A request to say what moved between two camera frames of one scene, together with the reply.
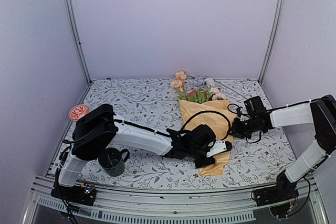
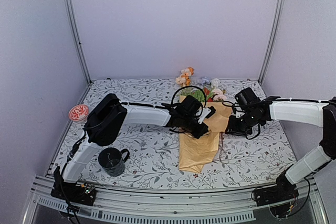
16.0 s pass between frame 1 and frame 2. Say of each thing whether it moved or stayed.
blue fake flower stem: moved
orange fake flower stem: moved
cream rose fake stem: moved
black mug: stayed
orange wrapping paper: moved
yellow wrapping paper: moved
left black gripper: moved
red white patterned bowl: stayed
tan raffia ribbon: moved
